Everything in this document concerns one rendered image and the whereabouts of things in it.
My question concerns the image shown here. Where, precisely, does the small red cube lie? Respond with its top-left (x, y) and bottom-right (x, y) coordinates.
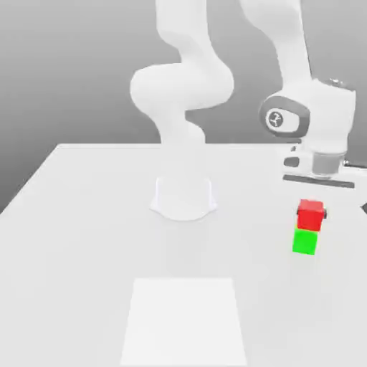
top-left (296, 199), bottom-right (325, 232)

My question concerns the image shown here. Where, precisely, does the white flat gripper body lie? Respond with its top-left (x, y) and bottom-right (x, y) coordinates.
top-left (281, 171), bottom-right (357, 192)

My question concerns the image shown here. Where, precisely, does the small green cube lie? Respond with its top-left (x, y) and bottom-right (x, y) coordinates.
top-left (292, 228), bottom-right (320, 257)

